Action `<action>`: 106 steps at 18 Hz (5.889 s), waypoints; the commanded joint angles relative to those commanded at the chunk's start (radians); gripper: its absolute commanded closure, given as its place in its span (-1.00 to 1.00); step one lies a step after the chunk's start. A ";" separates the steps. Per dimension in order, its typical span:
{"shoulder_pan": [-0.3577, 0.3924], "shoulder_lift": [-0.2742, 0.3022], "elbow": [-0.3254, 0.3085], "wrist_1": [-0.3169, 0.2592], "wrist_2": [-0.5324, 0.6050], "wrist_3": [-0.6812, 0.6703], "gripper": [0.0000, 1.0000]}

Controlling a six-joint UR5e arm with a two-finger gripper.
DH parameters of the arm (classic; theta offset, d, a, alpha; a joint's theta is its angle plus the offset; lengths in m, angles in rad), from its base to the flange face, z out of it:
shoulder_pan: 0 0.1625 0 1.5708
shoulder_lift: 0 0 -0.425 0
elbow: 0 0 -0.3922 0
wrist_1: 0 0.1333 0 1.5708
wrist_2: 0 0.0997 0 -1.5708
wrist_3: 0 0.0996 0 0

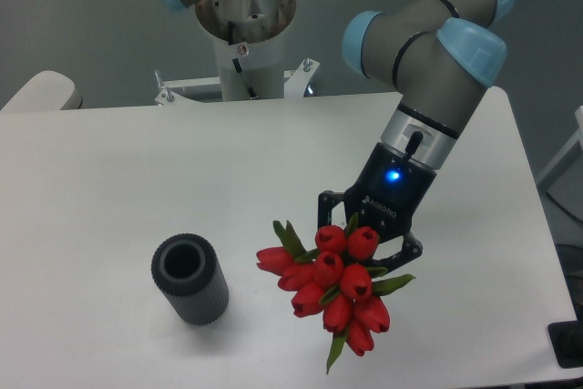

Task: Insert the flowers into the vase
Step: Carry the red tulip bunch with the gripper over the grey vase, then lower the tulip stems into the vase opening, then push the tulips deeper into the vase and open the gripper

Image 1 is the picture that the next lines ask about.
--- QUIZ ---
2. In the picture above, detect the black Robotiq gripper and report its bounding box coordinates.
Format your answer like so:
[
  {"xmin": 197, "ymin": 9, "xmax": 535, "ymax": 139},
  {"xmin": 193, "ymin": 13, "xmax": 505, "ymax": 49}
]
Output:
[{"xmin": 317, "ymin": 142, "xmax": 436, "ymax": 273}]

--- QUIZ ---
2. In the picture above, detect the red tulip bouquet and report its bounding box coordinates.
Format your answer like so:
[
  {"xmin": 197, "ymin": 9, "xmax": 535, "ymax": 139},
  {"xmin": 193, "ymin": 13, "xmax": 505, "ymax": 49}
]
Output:
[{"xmin": 256, "ymin": 214, "xmax": 415, "ymax": 371}]

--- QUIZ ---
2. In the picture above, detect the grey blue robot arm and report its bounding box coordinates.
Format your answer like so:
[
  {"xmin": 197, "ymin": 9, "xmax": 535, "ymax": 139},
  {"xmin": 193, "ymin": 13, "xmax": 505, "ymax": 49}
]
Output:
[{"xmin": 163, "ymin": 0, "xmax": 515, "ymax": 273}]

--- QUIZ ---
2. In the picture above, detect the dark grey ribbed vase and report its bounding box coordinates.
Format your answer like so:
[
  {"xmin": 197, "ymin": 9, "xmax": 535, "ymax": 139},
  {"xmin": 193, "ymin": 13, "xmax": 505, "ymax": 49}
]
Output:
[{"xmin": 150, "ymin": 233, "xmax": 229, "ymax": 325}]

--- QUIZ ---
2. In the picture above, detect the white furniture at right edge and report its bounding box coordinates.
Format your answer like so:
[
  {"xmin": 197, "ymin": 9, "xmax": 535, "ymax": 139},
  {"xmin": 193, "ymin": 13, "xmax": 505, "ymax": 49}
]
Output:
[{"xmin": 536, "ymin": 107, "xmax": 582, "ymax": 226}]

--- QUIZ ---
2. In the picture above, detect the black device at table edge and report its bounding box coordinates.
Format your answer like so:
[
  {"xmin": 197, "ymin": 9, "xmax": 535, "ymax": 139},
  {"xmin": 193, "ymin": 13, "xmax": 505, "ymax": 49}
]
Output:
[{"xmin": 547, "ymin": 321, "xmax": 582, "ymax": 369}]

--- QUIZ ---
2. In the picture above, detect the beige chair back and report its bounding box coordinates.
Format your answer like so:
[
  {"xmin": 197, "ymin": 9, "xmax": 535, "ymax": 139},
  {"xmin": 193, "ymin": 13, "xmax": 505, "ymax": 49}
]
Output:
[{"xmin": 1, "ymin": 70, "xmax": 83, "ymax": 114}]

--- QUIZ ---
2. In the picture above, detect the white pedestal base frame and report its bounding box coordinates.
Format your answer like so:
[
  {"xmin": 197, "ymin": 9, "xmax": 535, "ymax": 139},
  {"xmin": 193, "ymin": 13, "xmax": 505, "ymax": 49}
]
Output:
[{"xmin": 154, "ymin": 57, "xmax": 321, "ymax": 106}]

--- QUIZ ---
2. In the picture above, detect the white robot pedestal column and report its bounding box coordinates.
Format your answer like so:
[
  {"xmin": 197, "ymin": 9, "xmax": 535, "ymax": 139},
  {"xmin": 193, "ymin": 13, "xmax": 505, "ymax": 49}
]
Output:
[{"xmin": 195, "ymin": 0, "xmax": 296, "ymax": 88}]

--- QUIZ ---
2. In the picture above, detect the black cable on pedestal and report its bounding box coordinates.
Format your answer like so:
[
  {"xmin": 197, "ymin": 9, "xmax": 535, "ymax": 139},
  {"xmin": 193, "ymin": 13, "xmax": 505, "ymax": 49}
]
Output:
[{"xmin": 226, "ymin": 20, "xmax": 261, "ymax": 101}]

